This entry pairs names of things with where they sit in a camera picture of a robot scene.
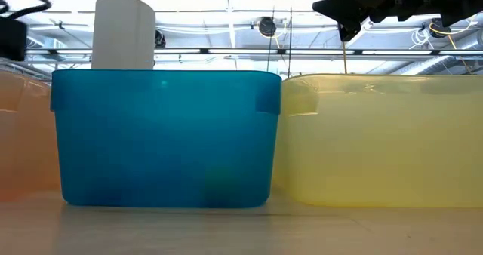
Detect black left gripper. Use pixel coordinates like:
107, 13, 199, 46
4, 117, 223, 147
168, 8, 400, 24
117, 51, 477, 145
0, 17, 28, 63

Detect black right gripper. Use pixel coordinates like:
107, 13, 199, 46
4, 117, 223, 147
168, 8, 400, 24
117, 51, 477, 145
312, 0, 446, 43

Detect orange plastic bin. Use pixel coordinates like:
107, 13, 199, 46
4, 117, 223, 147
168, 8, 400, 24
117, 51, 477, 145
0, 70, 63, 203

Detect white lamp with wooden base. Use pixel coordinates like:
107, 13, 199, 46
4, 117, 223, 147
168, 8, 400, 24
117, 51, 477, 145
91, 0, 156, 71

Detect yellow plastic bin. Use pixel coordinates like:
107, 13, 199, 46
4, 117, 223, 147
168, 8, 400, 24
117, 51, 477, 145
271, 73, 483, 207

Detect small black ceiling fixture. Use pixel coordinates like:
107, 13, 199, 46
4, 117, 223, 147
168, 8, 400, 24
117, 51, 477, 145
154, 28, 167, 48

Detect teal plastic bin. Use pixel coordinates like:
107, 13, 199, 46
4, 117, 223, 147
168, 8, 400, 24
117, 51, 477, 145
50, 69, 283, 210

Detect black looped wrist cable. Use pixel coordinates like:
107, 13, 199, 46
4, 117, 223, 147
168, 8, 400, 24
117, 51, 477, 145
0, 0, 53, 22

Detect yellow hanging cable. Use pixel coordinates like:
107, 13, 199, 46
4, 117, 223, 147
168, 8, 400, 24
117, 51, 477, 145
341, 39, 349, 75

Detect black ceiling cord reel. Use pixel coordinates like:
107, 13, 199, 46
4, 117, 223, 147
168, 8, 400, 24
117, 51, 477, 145
429, 17, 448, 39
257, 16, 278, 38

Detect silver ceiling duct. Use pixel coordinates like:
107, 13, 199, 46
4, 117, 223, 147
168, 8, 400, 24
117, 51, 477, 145
392, 32, 483, 75

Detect metal overhead rail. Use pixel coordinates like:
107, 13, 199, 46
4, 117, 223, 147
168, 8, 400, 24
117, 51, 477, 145
24, 47, 483, 57

